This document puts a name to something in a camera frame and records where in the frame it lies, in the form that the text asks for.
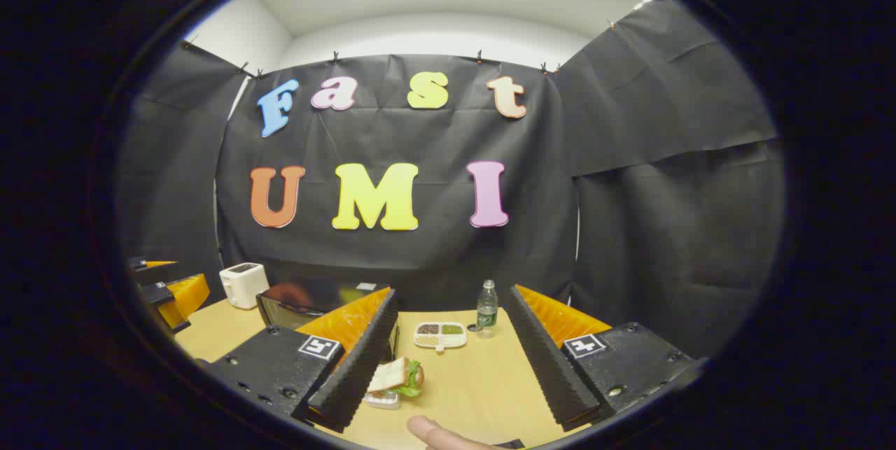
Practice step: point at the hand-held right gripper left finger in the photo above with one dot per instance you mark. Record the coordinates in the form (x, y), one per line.
(357, 359)

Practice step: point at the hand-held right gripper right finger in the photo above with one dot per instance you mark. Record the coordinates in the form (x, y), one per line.
(546, 359)

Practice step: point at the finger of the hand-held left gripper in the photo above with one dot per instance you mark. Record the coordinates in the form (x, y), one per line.
(150, 264)
(185, 296)

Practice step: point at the lettuce sandwich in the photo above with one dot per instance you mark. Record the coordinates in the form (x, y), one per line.
(395, 374)

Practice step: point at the black electric oven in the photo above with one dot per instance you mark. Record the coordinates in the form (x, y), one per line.
(308, 303)

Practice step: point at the small white rectangular tray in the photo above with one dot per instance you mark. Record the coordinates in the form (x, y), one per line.
(381, 401)

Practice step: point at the white toaster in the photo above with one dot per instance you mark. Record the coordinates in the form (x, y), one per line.
(243, 285)

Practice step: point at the clear plastic water bottle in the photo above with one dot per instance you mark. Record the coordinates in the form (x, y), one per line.
(487, 310)

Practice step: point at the white divided dish with beans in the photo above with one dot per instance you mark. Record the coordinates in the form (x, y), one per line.
(439, 334)

